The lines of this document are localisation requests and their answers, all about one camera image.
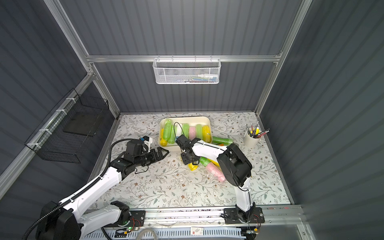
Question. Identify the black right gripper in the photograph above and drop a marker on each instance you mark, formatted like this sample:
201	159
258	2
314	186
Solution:
186	150

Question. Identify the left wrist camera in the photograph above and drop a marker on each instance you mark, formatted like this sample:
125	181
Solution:
147	141

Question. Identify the light green trash bag roll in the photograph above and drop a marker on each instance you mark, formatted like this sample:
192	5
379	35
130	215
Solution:
185	130
172	138
167	129
199	131

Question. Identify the white wire wall basket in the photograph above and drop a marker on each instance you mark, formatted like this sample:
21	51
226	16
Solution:
187	72

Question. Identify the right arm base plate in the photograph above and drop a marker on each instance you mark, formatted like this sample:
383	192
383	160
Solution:
237	216

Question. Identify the black wire side basket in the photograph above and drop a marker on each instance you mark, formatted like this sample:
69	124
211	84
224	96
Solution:
66	135

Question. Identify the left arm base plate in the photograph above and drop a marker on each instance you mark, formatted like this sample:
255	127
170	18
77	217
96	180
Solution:
130	219

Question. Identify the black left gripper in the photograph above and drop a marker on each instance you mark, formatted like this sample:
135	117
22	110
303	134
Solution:
154	155

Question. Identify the pink trash bag roll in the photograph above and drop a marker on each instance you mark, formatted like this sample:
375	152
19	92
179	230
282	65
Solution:
192	132
215	171

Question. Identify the white pen cup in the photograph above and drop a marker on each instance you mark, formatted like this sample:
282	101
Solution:
253	135

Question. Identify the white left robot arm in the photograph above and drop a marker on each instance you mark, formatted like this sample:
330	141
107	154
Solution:
68	219

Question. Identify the white blue trash bag roll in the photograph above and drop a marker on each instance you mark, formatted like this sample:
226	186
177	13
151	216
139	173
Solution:
178	130

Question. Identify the yellow trash bag roll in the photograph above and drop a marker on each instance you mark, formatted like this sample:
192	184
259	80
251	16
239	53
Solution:
192	167
163	142
207	135
215	163

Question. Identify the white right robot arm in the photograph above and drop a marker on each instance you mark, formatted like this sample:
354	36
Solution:
234	165

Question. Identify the green labelled trash bag roll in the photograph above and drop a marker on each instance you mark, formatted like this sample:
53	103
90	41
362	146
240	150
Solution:
204	161

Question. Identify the cream storage box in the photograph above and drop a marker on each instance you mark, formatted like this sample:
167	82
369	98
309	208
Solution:
192	121

